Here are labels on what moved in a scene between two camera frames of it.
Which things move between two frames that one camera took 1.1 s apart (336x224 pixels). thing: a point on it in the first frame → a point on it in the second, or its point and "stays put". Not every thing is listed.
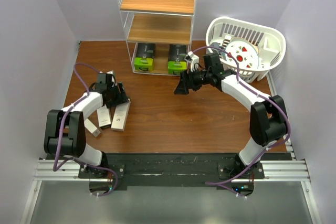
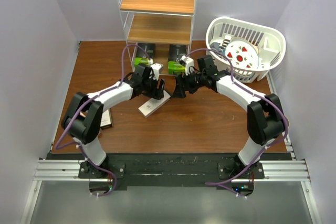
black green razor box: x=144 y=61 stays put
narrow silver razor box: x=120 y=116 → x=147 y=108
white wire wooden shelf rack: x=158 y=10 stays put
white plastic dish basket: x=270 y=43 stays put
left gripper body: x=116 y=97 → x=148 y=86
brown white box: x=103 y=117 stays put
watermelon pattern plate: x=244 y=52 stays put
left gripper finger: x=121 y=87 → x=161 y=82
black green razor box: x=177 y=62 stays put
